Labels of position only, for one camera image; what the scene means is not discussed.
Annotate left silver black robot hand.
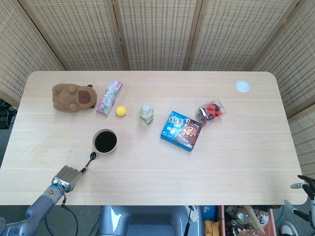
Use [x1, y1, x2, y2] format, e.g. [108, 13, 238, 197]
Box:
[51, 165, 84, 194]

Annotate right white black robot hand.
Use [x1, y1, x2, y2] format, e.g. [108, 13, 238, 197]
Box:
[284, 175, 315, 222]

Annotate black spoon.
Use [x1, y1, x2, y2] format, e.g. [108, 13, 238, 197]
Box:
[81, 151, 97, 173]

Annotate white bowl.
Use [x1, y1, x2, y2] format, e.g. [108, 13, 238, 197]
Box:
[92, 128, 119, 155]

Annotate black coffee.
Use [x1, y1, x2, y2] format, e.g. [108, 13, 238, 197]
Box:
[94, 131, 117, 152]

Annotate white black rounded object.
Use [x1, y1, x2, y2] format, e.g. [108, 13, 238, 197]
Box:
[280, 220, 299, 236]

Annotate orange crate with clutter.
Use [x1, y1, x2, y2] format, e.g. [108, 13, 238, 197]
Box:
[218, 205, 276, 236]

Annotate brown capybara plush toy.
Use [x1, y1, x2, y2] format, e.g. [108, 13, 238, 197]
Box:
[51, 83, 98, 113]

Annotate pink floral carton box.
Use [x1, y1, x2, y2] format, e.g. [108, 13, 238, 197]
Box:
[95, 79, 124, 118]

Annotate grey robot torso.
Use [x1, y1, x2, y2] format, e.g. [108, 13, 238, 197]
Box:
[98, 205, 205, 236]

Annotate clear bottle green label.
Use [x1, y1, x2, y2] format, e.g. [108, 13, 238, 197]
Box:
[138, 104, 155, 127]

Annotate blue packet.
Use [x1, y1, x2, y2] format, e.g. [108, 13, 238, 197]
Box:
[202, 205, 218, 221]

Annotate yellow cloth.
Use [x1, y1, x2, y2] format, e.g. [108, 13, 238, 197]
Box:
[204, 220, 221, 236]

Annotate blue cookie box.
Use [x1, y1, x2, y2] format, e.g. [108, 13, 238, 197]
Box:
[160, 110, 203, 152]

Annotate clear box red black pieces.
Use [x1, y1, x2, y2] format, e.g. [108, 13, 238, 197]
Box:
[195, 98, 227, 127]

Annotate white round disc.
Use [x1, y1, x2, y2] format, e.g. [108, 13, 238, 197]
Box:
[235, 80, 251, 93]

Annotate woven bamboo folding screen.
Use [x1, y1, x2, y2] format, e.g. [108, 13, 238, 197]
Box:
[0, 0, 315, 177]

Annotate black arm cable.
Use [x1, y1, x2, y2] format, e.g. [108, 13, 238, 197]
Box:
[44, 194, 79, 236]

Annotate black equipment with cables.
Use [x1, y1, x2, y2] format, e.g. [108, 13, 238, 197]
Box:
[0, 98, 18, 129]

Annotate white bracket black strap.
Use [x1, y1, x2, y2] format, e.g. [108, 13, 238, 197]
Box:
[186, 205, 199, 236]

